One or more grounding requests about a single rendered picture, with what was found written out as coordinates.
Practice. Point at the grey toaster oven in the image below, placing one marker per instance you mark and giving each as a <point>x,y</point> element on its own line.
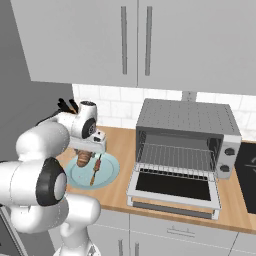
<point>186,116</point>

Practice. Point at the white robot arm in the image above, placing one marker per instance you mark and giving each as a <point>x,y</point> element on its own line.
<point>30,180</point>

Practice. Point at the toaster oven door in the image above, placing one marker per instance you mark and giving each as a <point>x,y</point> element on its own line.
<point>173,188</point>

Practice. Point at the narrow grey drawer front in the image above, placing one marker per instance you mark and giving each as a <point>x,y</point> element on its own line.
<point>113,220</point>

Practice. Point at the wide grey drawer front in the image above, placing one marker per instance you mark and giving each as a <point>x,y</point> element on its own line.
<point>150,230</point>

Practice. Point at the brown baguette bread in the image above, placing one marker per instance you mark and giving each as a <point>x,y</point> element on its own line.
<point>83,159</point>

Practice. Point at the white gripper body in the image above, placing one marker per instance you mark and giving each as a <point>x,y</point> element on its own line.
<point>86,146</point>

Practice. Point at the kebab skewer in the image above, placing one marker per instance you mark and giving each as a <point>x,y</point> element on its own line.
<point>96,168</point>

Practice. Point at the light blue plate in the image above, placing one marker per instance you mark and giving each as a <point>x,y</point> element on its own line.
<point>108,170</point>

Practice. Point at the grey wall cupboard door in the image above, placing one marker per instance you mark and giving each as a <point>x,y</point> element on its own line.
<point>203,43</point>
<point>73,40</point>

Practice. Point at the dark toaster oven knob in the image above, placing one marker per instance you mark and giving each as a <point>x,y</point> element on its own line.
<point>225,168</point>
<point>229,151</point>

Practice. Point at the black hob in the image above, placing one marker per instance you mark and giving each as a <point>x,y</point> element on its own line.
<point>247,173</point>

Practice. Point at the black knife block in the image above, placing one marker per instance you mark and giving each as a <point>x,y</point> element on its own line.
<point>68,105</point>

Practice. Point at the grey wall socket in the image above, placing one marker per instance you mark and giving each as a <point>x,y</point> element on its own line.
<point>189,96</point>

